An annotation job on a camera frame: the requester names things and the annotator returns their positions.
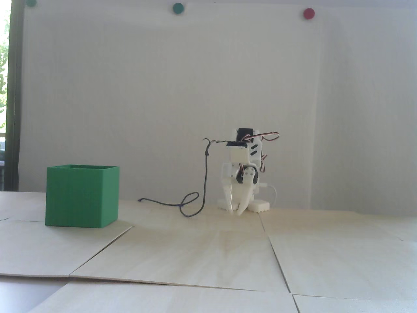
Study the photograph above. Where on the green round magnet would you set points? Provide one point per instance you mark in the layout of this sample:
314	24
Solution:
31	2
178	8

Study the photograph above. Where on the dark window frame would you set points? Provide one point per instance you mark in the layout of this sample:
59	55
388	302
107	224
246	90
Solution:
13	130

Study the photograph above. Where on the red round magnet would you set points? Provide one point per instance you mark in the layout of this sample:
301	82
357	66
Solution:
309	13

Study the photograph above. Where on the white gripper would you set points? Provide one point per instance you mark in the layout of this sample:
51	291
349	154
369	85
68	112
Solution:
232	187

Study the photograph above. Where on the black wrist camera board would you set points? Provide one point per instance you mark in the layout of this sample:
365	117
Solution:
237	143

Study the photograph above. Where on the green box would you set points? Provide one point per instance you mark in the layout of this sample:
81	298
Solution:
78	199

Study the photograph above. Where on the white wall sheet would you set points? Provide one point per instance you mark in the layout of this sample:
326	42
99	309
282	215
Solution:
130	97

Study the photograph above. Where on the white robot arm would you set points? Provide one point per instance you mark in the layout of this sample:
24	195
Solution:
260	205

